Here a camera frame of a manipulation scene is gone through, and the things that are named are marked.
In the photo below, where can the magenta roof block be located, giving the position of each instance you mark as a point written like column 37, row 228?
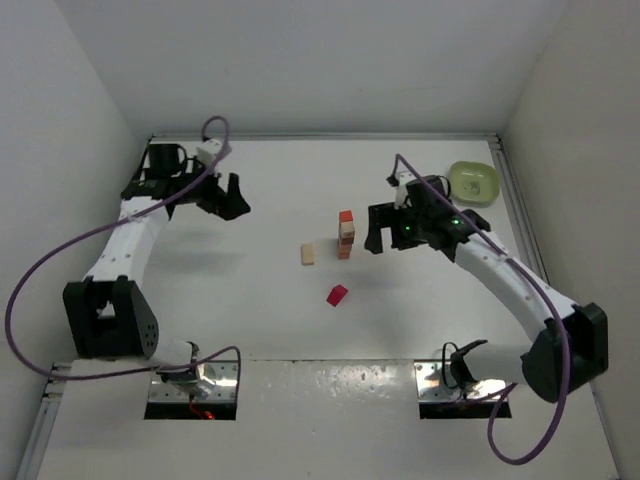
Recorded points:
column 336, row 295

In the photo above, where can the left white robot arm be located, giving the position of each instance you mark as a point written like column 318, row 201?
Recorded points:
column 108, row 315

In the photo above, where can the red-orange cube block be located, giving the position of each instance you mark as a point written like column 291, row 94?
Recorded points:
column 345, row 216

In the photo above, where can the natural wood cube block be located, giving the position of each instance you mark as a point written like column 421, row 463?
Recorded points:
column 346, row 229

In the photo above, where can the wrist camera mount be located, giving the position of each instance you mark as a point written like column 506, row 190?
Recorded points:
column 211, row 150
column 399, row 182

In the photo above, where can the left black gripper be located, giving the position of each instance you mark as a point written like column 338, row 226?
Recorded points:
column 216, row 195

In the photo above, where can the natural wood long block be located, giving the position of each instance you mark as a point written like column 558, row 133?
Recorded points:
column 307, row 254

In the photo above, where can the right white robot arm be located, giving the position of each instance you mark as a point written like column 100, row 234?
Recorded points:
column 565, row 337

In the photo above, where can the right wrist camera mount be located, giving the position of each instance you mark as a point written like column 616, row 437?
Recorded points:
column 399, row 182

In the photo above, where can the green plastic bowl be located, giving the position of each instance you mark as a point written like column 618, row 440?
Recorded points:
column 474, row 183

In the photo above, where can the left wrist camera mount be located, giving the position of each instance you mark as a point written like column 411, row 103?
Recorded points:
column 211, row 150

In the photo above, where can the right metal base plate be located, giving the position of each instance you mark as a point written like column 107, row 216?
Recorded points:
column 432, row 389

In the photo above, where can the orange cube block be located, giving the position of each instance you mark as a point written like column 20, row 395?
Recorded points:
column 344, row 252

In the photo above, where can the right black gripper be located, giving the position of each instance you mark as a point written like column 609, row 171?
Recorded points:
column 388, row 226

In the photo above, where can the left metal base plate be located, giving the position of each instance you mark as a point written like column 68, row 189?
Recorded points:
column 212, row 382

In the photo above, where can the metal base plate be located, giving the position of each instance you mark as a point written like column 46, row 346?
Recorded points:
column 432, row 389
column 212, row 382

